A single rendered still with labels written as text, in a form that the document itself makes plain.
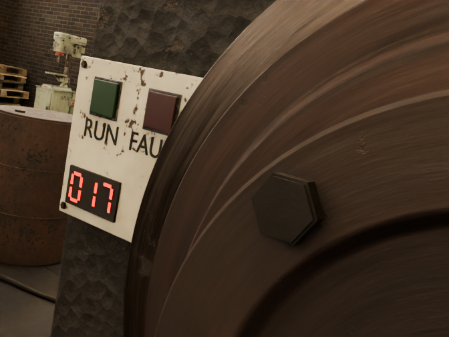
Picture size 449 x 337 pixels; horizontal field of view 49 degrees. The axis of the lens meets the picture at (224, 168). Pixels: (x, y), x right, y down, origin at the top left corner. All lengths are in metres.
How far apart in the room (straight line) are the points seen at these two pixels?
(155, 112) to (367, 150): 0.35
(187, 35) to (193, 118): 0.22
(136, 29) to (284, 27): 0.30
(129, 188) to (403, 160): 0.39
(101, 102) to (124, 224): 0.13
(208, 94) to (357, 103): 0.11
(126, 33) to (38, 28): 10.45
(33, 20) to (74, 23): 1.28
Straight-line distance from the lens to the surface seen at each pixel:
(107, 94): 0.54
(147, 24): 0.55
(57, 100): 8.37
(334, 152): 0.17
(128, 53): 0.56
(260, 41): 0.28
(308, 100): 0.23
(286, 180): 0.17
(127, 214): 0.53
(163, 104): 0.48
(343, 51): 0.24
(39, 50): 10.91
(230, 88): 0.29
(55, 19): 10.63
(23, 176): 3.03
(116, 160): 0.53
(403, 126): 0.16
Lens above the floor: 1.23
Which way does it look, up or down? 9 degrees down
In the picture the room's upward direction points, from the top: 11 degrees clockwise
